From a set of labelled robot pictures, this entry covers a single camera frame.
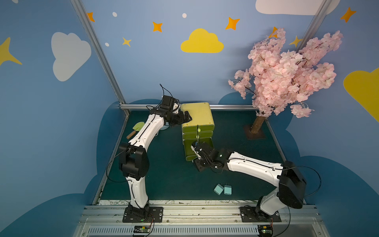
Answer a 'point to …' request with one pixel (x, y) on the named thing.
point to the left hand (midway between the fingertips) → (185, 118)
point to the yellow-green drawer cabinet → (202, 114)
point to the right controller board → (265, 230)
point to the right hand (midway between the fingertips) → (198, 160)
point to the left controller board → (142, 229)
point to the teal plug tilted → (218, 189)
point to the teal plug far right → (227, 189)
